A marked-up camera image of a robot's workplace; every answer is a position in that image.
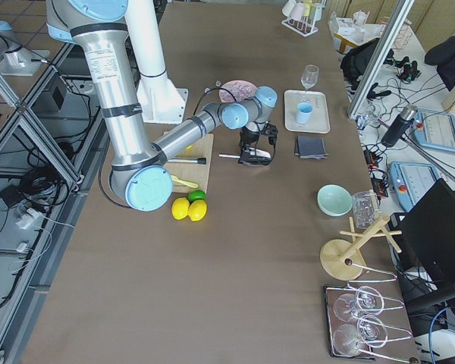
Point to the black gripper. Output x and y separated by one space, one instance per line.
248 143

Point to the steel ice scoop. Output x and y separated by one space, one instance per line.
250 156

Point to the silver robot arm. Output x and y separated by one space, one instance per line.
121 43

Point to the clear ice cubes pile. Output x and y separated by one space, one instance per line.
239 90

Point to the light blue cup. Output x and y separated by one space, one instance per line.
304 112

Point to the wooden cup tree stand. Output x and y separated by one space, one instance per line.
343 260

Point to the steel muddler black tip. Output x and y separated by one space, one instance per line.
186 160

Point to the wooden cutting board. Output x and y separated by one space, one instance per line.
194 172

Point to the grey folded cloth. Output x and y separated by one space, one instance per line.
310 147

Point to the green lime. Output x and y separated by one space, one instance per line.
196 195

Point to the pink bowl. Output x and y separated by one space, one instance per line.
231 93

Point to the lower yellow lemon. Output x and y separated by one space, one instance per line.
197 210

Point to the yellow lemon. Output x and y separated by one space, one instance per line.
180 208
197 210

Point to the cream serving tray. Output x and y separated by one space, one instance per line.
318 121

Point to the yellow plastic knife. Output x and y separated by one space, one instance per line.
184 182

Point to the upper yellow lemon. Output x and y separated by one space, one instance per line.
180 208

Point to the mint green bowl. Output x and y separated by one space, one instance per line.
334 200

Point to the clear wine glass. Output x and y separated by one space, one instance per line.
308 79

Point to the glass mug on stand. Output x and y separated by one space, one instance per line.
365 208

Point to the black bag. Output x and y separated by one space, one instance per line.
355 62

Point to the black thermos bottle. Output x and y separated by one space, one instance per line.
399 125

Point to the blue teach pendant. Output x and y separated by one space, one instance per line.
434 129
411 181

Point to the upside wine glass upper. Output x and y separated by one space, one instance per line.
357 302

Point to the upside wine glass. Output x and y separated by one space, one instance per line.
357 302
355 339

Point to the black glass tray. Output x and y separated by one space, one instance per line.
331 293

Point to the black monitor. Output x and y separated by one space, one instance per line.
428 233

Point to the upside wine glass lower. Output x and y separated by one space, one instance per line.
355 339

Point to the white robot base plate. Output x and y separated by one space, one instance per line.
161 101

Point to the white wire cup rack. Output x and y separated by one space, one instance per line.
302 16

